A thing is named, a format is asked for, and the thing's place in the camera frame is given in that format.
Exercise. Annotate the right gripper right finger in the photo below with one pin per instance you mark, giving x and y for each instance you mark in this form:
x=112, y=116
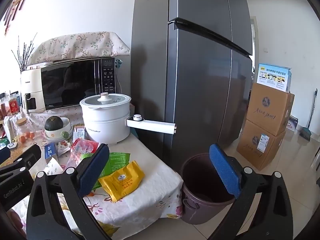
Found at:
x=273, y=217

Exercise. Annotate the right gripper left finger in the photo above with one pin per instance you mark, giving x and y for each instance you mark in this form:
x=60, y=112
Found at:
x=45, y=218

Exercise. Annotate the blue carton box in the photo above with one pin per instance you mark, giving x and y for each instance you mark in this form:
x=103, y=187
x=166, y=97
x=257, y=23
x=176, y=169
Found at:
x=50, y=152

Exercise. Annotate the white nut snack wrapper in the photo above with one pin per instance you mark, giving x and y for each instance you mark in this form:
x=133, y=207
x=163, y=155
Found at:
x=63, y=147

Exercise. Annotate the red clear plastic bag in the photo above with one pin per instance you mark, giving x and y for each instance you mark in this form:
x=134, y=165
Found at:
x=81, y=149

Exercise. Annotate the light blue milk carton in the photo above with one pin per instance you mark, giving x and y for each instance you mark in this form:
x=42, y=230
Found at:
x=79, y=132

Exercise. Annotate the yellow snack pouch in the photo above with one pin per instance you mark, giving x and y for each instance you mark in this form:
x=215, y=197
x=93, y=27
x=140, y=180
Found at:
x=122, y=182

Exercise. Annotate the green snack packet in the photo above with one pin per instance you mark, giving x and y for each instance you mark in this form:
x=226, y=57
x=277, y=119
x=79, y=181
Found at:
x=116, y=161

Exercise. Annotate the dark purple trash bin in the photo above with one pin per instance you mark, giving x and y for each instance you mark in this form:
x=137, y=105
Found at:
x=203, y=192

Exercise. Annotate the white round gadget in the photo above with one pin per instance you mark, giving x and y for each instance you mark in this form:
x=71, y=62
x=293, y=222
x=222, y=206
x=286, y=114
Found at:
x=12, y=145

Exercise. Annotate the glass jar cork lid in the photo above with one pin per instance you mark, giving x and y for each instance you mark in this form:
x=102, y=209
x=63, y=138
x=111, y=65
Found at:
x=25, y=130

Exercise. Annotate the dark green pumpkin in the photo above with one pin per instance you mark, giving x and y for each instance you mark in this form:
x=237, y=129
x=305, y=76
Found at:
x=53, y=123

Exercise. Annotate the lower cardboard box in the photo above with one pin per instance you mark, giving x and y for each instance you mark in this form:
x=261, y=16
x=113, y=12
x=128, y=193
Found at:
x=258, y=146

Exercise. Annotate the cardboard box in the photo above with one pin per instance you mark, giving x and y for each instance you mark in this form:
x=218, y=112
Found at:
x=269, y=108
x=258, y=146

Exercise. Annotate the red label jar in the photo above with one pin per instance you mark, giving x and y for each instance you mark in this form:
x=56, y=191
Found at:
x=14, y=107

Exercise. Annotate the teal broom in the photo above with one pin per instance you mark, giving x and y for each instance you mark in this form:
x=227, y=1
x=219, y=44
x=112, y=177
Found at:
x=305, y=131

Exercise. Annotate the cream air fryer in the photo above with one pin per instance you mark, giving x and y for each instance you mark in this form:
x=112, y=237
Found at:
x=31, y=91

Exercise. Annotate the black microwave oven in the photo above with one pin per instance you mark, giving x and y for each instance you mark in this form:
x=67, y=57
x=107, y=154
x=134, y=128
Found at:
x=66, y=83

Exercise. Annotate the upper cardboard box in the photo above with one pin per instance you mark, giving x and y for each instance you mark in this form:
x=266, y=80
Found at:
x=269, y=108

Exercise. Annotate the white electric cooking pot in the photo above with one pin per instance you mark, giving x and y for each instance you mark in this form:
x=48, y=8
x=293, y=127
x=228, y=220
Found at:
x=107, y=119

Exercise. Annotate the floral tablecloth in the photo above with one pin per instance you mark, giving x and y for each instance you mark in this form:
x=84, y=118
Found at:
x=158, y=195

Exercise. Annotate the dried twig bunch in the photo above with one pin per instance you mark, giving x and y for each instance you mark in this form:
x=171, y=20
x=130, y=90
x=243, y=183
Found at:
x=22, y=55

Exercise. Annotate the blue white printed box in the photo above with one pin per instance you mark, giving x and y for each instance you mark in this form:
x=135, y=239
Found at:
x=275, y=77

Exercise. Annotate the floral microwave cover cloth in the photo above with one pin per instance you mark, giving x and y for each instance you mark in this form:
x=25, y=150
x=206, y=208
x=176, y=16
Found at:
x=81, y=45

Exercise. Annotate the grey two-door refrigerator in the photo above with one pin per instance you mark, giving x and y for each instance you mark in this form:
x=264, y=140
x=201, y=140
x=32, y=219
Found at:
x=191, y=66

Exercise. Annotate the white bowl green handle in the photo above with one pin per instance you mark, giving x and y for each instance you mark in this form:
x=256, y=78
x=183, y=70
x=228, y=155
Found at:
x=66, y=123

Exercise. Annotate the red hanging wall decoration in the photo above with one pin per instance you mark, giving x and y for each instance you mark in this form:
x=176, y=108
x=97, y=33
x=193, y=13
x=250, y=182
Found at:
x=10, y=13

